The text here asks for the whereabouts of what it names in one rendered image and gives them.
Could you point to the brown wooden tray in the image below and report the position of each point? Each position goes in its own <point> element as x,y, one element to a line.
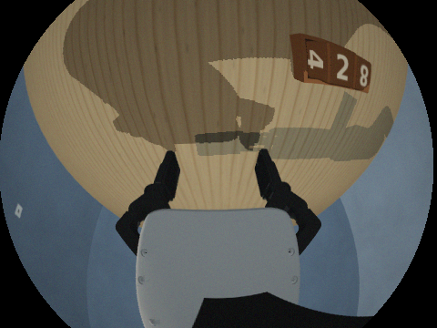
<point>299,55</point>

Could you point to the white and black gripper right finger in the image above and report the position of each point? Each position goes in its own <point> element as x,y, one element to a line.
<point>278,195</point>

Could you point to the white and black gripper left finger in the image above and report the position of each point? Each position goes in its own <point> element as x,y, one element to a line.
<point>156,197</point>

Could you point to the brown number cube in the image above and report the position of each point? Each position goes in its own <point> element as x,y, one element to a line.
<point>361,76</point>
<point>329,63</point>

